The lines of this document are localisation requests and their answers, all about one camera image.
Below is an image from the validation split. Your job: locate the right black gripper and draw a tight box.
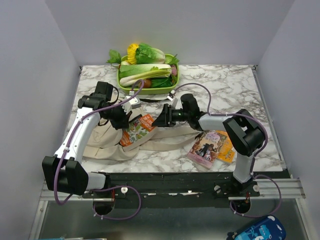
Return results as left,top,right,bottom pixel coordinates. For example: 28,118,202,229
151,103,190,128

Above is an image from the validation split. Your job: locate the orange treehouse book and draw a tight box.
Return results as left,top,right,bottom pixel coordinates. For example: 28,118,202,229
119,114,158,151

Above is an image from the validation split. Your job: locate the beige canvas backpack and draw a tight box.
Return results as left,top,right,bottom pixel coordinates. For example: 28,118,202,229
83,107,199,161

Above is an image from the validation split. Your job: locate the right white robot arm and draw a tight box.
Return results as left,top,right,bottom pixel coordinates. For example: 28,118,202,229
152,93,268,196

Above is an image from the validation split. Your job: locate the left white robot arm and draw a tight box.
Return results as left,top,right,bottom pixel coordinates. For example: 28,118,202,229
42,81,132,198

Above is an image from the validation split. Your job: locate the green vegetable tray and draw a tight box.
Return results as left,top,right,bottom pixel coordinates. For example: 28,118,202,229
117,54,179,95

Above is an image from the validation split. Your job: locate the napa cabbage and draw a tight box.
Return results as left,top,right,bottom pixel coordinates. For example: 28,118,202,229
118,64,173,87

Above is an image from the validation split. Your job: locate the brown mushroom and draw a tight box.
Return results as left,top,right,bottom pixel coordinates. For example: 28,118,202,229
143,79,152,89

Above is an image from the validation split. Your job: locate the pink fairy book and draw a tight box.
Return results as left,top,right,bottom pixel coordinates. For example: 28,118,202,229
187,130,228,169

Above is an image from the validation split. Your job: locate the yellow corn flower vegetable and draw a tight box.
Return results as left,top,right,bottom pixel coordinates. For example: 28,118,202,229
127,43,139,65

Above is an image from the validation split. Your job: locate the green leafy lettuce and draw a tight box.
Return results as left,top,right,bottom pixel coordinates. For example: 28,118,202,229
134,43,166,64

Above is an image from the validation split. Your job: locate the orange yellow book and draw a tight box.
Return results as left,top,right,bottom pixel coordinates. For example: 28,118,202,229
216,130,236,164

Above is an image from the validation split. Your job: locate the blue pencil case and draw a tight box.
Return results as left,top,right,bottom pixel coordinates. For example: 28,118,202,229
226,215,287,240

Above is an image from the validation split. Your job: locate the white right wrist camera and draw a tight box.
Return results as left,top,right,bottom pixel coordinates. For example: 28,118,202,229
167,90,178,109

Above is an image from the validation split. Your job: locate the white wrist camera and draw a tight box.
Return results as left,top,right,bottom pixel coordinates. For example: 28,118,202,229
121,97,141,114
167,90,178,109

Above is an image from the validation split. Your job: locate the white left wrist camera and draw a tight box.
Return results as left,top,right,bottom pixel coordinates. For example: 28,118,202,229
121,97,141,114

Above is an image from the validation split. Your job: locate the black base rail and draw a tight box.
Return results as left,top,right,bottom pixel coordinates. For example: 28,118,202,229
80,172,288,211

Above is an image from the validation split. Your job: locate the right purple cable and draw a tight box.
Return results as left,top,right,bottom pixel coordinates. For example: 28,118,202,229
168,82,283,218

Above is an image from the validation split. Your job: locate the purple cable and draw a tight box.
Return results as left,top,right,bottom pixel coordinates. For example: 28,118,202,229
53,79,145,222
168,82,283,218

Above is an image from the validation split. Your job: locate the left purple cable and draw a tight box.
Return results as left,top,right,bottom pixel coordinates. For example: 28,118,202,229
53,79,145,222

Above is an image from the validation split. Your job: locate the aluminium frame rail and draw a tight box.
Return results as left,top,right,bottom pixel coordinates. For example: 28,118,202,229
29,173,318,240

